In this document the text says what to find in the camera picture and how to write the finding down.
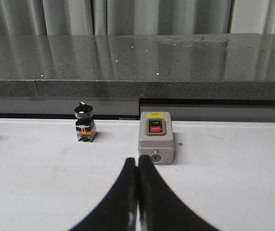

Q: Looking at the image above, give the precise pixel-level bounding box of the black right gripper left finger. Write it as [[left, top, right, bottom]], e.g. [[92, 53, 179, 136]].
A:
[[71, 158, 137, 231]]

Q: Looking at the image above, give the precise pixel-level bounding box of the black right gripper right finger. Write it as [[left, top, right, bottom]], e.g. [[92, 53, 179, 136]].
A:
[[138, 155, 217, 231]]

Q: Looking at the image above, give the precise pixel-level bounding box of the grey stone counter ledge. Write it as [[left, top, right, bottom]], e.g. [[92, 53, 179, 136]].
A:
[[0, 34, 275, 122]]

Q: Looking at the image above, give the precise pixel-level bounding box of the white pleated curtain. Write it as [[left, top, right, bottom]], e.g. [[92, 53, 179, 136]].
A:
[[0, 0, 275, 36]]

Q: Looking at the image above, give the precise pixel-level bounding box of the grey on-off switch box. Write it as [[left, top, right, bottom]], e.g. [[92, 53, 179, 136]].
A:
[[138, 112, 175, 165]]

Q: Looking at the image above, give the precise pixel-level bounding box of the black rotary selector switch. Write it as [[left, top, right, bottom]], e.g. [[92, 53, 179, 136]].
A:
[[74, 102, 96, 142]]

